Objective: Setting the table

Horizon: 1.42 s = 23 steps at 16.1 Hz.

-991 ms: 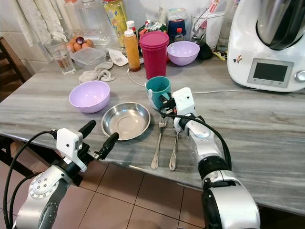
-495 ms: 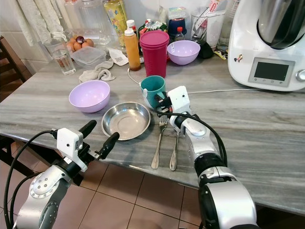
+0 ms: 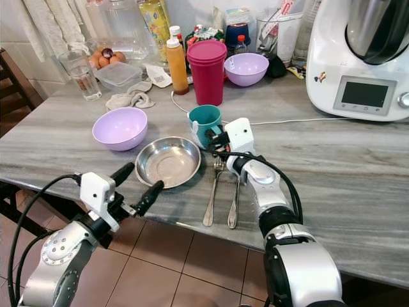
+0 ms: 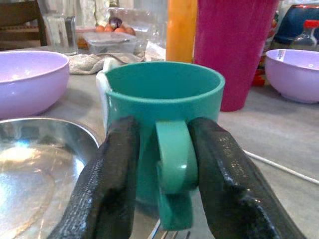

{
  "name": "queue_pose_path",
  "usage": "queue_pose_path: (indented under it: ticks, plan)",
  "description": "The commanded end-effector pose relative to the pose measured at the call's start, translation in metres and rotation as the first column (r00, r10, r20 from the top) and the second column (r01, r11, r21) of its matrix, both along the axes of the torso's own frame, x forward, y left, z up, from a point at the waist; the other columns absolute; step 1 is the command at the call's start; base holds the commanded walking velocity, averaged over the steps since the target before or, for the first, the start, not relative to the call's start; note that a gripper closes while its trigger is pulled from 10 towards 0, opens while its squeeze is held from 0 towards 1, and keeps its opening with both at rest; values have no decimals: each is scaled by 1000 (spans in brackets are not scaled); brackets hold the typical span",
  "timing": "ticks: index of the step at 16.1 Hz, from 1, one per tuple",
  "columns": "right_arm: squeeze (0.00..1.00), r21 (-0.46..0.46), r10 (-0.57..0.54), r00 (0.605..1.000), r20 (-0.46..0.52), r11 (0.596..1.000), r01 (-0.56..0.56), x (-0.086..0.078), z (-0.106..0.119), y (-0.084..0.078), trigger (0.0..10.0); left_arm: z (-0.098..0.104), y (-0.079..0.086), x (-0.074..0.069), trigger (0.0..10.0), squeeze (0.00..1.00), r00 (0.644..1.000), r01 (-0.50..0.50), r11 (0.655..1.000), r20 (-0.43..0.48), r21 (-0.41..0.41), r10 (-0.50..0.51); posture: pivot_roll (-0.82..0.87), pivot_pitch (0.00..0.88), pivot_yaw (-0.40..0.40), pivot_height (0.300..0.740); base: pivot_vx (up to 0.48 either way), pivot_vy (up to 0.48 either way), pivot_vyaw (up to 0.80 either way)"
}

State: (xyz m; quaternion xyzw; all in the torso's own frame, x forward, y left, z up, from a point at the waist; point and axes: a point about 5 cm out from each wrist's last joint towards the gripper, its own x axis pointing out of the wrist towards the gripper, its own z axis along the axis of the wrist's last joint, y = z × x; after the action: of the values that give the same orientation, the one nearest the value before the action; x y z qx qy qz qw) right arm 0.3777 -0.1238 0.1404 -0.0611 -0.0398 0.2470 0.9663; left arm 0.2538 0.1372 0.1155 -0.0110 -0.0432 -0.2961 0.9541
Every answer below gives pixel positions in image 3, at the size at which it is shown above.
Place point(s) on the tall clear plastic bottle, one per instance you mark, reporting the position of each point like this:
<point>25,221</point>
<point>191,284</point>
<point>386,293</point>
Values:
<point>302,35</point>

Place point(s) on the clear plastic food container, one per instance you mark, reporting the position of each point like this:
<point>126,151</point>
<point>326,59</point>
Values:
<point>118,75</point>

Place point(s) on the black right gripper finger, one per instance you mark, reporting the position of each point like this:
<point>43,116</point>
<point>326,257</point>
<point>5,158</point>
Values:
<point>209,133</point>
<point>213,148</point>

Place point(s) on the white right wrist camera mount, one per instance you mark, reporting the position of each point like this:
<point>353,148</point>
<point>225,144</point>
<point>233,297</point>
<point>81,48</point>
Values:
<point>241,134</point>

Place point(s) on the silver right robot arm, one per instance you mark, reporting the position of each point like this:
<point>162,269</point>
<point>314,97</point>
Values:
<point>300,262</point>

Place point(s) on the red-capped yellow-label drink bottle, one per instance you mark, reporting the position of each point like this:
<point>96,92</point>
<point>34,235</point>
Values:
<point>154,29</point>

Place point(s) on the purple plastic bowl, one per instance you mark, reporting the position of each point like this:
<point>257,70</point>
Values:
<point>246,69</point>

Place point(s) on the white kitchen food processor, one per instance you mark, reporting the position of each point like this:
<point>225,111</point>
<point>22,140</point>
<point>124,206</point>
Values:
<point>332,57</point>

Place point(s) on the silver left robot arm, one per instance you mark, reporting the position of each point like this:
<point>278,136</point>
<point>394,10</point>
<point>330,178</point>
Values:
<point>61,259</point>

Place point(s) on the brown egg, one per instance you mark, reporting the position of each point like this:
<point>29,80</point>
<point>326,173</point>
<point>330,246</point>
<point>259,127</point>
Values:
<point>102,62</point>
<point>119,57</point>

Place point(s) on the clear drinking glass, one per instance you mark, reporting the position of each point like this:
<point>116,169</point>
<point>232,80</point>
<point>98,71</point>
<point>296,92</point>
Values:
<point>82,77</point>

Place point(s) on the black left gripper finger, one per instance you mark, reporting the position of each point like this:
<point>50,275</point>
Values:
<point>150,196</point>
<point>123,173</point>

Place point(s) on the steel spoon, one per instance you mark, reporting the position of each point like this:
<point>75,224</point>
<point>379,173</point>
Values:
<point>233,204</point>

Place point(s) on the small white bottle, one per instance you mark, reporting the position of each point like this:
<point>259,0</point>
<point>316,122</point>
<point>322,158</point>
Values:
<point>174,32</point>

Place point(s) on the small red-capped bottle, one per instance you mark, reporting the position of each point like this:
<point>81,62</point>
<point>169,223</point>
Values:
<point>241,45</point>

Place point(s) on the stainless steel shallow bowl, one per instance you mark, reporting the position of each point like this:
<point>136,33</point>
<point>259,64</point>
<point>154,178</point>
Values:
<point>168,163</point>

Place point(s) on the teal mug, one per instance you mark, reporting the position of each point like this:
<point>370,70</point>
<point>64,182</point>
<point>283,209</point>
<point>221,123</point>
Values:
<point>203,123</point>

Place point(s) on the steel fork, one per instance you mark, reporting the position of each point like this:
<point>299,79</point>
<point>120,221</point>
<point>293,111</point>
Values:
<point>211,192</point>

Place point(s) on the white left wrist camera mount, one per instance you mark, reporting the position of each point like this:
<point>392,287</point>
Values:
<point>98,195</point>

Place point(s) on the orange sauce squeeze bottle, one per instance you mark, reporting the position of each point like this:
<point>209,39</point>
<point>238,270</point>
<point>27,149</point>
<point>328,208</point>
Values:
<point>176,67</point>

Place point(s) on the purple onion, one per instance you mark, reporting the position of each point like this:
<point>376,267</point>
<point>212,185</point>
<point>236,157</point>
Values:
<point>106,52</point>

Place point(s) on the green red snack packet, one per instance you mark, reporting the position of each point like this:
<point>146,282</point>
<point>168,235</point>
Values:
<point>203,32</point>

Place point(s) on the hanging white towel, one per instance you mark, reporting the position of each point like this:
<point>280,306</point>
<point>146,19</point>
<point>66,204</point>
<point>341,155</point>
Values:
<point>51,25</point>

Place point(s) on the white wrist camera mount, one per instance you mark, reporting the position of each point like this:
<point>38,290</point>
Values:
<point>98,195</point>
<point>241,134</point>

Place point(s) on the dark blue lidded jar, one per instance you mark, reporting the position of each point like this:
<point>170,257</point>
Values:
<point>238,29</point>

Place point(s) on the large clear glass jar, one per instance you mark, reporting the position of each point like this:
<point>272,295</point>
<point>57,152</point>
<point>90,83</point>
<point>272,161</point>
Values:
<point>115,29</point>

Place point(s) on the magenta lidded plastic cup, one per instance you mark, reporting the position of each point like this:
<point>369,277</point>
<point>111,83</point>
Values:
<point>206,73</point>

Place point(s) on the pale lilac plastic bowl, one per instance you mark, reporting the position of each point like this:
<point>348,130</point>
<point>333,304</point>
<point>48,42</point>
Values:
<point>119,128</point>

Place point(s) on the small black object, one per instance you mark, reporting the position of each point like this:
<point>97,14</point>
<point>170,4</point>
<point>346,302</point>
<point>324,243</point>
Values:
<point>276,67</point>

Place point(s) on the crumpled grey cloth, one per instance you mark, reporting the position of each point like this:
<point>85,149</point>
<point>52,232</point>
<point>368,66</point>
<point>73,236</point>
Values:
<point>129,98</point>

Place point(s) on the white paper label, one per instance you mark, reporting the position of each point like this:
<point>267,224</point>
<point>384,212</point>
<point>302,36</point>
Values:
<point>157,75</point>

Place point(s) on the clear measuring jug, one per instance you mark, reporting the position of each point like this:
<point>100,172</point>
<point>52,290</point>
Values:
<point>278,32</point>

